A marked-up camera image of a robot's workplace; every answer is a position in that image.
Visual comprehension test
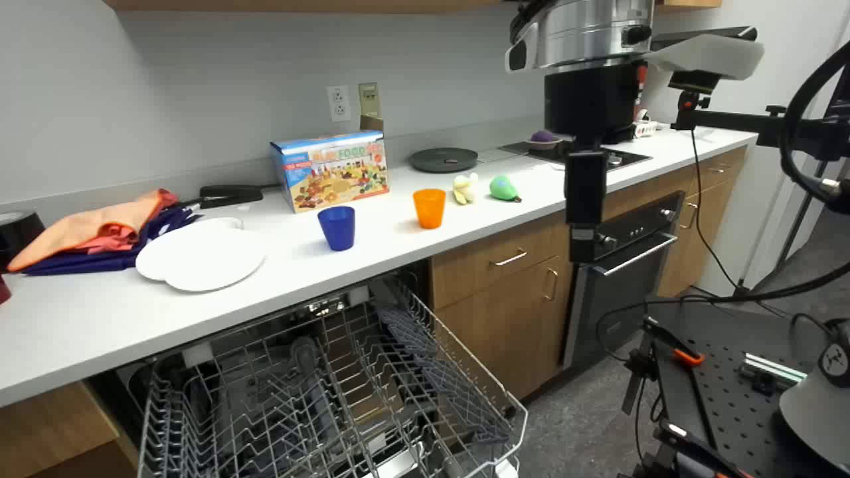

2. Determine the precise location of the orange plastic cup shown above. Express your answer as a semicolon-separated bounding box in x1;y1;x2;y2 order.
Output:
412;185;449;230

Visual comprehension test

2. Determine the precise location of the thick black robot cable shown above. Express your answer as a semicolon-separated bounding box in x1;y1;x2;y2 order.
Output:
702;38;850;307

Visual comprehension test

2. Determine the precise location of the grey round robot base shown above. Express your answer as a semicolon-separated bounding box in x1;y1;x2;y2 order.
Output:
776;363;850;478

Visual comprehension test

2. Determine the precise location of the narrow wooden cabinet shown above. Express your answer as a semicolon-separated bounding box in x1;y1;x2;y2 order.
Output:
655;145;749;301

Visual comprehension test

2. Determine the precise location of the colourful toy food box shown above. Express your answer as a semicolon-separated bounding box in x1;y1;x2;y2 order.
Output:
267;129;392;216

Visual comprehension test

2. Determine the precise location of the low wooden cabinet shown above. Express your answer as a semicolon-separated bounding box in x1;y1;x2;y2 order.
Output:
0;380;141;478

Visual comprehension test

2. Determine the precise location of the thin black camera cable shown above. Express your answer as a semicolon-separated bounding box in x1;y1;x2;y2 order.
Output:
684;127;749;301

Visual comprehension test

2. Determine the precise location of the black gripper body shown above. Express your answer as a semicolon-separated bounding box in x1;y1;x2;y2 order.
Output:
541;60;650;151

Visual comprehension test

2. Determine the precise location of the wooden cabinet with drawer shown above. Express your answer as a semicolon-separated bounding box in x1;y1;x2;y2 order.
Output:
427;213;573;404

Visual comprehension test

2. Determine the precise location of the orange handled tool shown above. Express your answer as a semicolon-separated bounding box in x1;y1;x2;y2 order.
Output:
641;315;708;372

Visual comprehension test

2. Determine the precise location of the black stereo camera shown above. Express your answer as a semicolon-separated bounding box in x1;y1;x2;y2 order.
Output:
648;23;760;47

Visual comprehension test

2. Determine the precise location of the dark grey round plate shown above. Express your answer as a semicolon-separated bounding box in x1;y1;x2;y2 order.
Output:
407;145;481;176

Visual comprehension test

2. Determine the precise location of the black cooktop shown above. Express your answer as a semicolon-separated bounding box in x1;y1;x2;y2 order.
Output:
498;136;652;173

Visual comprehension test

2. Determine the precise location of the blue plastic cup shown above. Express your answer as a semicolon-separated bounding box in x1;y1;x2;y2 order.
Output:
315;205;359;252

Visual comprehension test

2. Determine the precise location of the green toy food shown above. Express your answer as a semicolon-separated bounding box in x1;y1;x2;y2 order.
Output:
486;173;522;205

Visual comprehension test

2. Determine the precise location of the black stapler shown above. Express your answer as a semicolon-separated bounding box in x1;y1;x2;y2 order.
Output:
196;181;266;213

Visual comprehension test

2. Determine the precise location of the dark blue cloth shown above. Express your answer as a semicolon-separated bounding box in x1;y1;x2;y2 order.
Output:
24;201;201;279

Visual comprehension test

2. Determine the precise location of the pale yellow toy food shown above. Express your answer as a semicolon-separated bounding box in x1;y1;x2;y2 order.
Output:
449;169;481;206

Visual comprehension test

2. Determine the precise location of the white wall outlet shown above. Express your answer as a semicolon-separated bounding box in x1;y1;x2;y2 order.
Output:
323;83;354;124

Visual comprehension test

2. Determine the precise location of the grey wire dishwasher rack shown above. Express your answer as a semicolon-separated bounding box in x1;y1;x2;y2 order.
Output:
135;277;532;478

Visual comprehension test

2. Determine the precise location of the black round device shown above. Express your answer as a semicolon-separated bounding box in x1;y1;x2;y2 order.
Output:
813;315;850;391

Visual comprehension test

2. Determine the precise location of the black built-in oven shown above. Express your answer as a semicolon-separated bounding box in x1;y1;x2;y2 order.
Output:
561;188;690;375

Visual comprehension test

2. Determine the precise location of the white green stick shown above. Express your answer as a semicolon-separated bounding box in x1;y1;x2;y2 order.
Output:
740;351;811;388

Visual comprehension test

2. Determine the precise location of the orange cloth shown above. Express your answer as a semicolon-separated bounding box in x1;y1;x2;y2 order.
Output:
6;185;180;273

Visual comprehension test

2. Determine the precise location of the black perforated robot table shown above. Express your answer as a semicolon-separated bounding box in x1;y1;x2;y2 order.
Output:
643;294;850;478

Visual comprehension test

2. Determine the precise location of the tan wall switch plate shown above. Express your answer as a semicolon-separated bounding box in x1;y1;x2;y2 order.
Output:
356;79;386;136

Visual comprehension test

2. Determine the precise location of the red fire extinguisher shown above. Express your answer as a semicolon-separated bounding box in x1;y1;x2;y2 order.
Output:
631;59;652;121

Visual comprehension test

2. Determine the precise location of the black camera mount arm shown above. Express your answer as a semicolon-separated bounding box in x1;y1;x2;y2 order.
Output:
670;70;850;165

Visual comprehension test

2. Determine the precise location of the white round plate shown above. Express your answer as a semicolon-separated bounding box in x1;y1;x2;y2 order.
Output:
133;216;267;294

